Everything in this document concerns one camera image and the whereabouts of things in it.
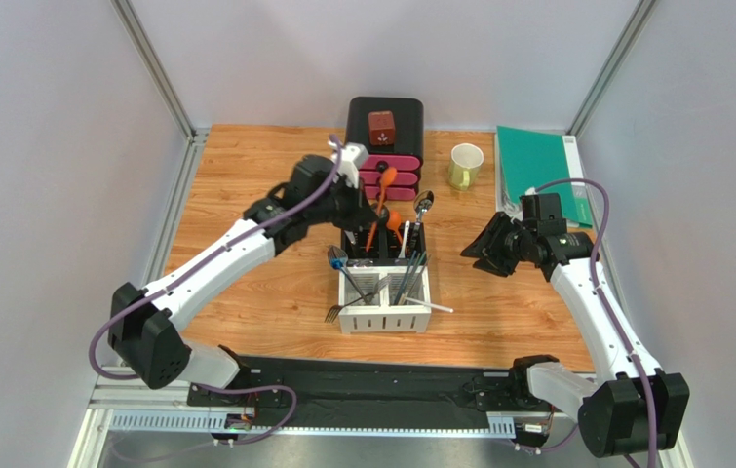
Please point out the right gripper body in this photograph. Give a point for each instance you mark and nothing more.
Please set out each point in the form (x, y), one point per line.
(506, 244)

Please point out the steel fork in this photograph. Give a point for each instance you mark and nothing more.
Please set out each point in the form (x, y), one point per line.
(337, 259)

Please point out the pale yellow mug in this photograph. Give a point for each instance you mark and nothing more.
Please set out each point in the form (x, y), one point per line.
(465, 162)

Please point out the brown cube box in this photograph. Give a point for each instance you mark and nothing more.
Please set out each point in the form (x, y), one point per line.
(381, 128)

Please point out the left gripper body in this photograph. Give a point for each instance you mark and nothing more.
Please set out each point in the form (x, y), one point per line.
(341, 206)

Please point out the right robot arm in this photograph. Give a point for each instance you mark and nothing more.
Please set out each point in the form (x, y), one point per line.
(631, 405)

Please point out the small white plastic spoon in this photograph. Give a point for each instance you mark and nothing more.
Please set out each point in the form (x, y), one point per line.
(404, 239)

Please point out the black pink drawer cabinet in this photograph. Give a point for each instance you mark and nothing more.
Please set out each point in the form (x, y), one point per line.
(406, 154)

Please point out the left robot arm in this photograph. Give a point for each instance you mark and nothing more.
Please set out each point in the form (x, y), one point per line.
(145, 323)

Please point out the green folder binder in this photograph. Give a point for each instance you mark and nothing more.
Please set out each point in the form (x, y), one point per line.
(526, 159)

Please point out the white plastic chopstick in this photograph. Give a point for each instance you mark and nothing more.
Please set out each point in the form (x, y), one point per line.
(429, 305)

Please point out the silver metal chopstick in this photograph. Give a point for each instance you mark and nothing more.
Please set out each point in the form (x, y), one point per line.
(415, 263)

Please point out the steel spoon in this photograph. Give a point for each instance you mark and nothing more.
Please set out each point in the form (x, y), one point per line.
(421, 204)

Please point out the black utensil caddy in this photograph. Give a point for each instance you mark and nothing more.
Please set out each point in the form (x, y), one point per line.
(384, 249)

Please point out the white slotted utensil caddy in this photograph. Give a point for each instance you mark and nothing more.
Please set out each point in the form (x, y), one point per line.
(382, 316)

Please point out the dark blue chopstick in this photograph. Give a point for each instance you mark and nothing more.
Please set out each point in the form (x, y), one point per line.
(397, 274)

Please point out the teal chopstick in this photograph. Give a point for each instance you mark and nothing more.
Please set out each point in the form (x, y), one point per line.
(414, 275)

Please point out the black plastic fork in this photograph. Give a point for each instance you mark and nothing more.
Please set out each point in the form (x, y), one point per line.
(336, 309)

